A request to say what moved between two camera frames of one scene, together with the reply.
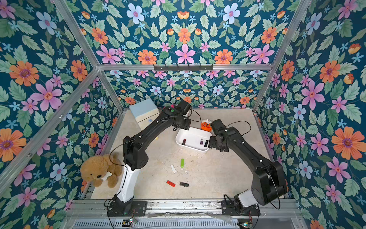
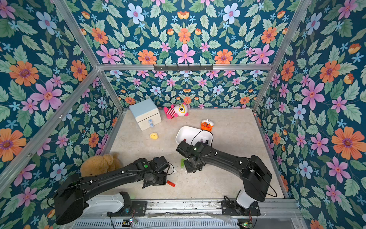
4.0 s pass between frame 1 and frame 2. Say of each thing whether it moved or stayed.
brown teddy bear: stayed
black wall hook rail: stayed
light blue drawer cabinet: stayed
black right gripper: moved
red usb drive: stayed
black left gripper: moved
